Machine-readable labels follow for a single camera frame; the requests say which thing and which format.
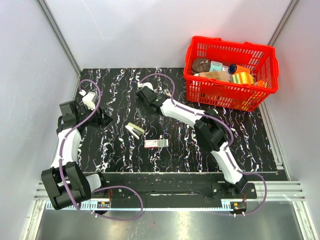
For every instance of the grey staple magazine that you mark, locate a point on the grey staple magazine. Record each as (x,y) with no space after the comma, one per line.
(167,92)

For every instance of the staple box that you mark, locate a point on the staple box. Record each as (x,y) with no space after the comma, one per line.
(156,143)

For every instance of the blue capped orange bottle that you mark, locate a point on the blue capped orange bottle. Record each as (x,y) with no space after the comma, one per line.
(235,69)

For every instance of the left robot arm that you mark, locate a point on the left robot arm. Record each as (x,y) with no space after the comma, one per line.
(64,181)

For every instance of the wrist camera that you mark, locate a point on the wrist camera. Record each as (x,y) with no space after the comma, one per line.
(145,84)
(89,99)

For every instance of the aluminium rail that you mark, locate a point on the aluminium rail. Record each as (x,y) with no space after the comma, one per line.
(272,190)

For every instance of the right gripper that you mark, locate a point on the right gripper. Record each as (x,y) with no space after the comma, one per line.
(142,103)

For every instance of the brown round item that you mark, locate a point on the brown round item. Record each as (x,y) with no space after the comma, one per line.
(200,65)

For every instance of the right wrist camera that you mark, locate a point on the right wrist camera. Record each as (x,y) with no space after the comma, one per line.
(145,84)

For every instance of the white stapler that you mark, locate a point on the white stapler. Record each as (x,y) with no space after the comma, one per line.
(136,131)

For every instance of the white cable duct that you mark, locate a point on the white cable duct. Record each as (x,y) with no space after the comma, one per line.
(92,205)

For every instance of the cardboard box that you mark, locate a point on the cardboard box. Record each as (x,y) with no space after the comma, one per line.
(217,75)

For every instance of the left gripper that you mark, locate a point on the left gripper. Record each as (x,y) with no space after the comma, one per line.
(101,118)

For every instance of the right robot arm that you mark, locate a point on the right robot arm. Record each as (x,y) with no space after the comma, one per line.
(210,132)

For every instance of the green orange box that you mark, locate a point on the green orange box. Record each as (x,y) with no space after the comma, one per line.
(243,78)

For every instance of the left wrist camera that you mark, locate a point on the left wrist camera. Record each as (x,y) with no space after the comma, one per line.
(89,99)

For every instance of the teal small box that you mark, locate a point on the teal small box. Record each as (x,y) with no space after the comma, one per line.
(215,66)

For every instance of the red plastic basket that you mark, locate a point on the red plastic basket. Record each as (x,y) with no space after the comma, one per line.
(260,59)

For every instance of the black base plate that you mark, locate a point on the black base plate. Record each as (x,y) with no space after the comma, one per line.
(216,190)

